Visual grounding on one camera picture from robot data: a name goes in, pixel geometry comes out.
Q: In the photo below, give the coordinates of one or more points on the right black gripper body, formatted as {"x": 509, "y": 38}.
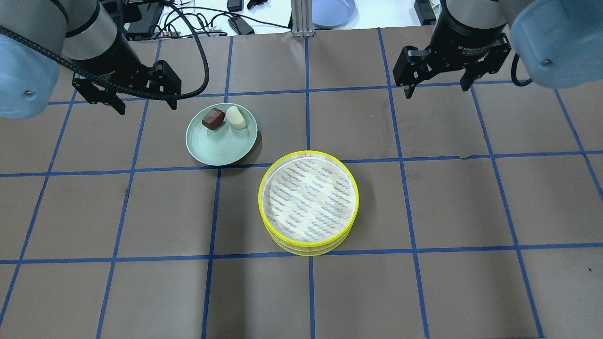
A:
{"x": 466, "y": 38}

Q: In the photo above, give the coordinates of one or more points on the green plate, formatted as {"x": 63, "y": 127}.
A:
{"x": 224, "y": 145}

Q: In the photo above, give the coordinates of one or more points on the aluminium frame post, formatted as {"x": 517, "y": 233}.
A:
{"x": 301, "y": 15}

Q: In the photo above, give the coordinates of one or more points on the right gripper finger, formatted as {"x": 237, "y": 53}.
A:
{"x": 410, "y": 69}
{"x": 491, "y": 64}

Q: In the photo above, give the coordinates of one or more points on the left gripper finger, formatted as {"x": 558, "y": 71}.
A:
{"x": 95, "y": 96}
{"x": 170, "y": 83}

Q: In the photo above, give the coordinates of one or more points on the white bun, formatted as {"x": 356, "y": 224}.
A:
{"x": 235, "y": 118}

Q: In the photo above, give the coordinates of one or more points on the brown bun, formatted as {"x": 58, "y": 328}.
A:
{"x": 214, "y": 119}

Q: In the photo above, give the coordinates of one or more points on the black power adapter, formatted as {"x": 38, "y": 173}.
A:
{"x": 240, "y": 26}

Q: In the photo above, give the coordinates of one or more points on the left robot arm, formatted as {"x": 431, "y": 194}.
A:
{"x": 87, "y": 33}

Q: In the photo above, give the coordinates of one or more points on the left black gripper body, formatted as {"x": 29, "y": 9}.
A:
{"x": 114, "y": 62}

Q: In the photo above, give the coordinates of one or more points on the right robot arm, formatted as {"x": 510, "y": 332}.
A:
{"x": 557, "y": 44}

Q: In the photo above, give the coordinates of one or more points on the blue plate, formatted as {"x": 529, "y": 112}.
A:
{"x": 328, "y": 14}

